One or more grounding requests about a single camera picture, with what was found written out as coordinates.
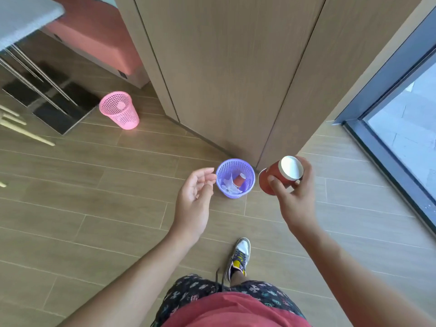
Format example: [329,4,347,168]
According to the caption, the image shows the person's right hand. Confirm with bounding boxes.
[267,156,323,237]

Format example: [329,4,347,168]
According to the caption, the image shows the person's left hand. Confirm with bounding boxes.
[169,168,217,239]

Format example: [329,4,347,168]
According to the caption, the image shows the person's right forearm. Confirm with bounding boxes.
[290,228,436,327]

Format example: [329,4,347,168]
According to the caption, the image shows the person's left forearm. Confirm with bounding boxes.
[57,230,205,327]

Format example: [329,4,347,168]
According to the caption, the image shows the purple mesh waste basket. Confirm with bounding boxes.
[216,159,256,200]

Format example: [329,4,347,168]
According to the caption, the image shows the crumpled white paper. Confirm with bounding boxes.
[221,173,243,195]

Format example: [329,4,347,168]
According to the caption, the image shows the white and yellow sneaker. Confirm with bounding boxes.
[225,238,251,283]

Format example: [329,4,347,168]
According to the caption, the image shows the pink mesh waste basket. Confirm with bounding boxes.
[99,91,140,130]

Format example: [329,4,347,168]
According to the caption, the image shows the wooden cabinet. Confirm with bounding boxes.
[112,0,426,173]

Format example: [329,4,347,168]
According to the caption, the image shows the black patterned shorts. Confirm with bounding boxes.
[150,274,307,327]

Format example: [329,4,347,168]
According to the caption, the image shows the red shirt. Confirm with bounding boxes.
[170,291,312,327]

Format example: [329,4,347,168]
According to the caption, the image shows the pink upholstered bench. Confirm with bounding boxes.
[44,0,150,89]

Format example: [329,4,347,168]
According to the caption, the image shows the light wooden chair legs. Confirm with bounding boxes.
[0,105,56,188]

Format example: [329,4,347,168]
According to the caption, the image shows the metal table legs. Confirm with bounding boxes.
[0,43,79,116]

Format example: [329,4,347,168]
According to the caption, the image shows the grey table top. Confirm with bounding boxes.
[0,0,65,51]

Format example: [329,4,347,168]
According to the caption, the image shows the grey window frame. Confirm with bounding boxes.
[335,7,436,236]

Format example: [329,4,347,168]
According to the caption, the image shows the black table base plate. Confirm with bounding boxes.
[2,61,101,135]

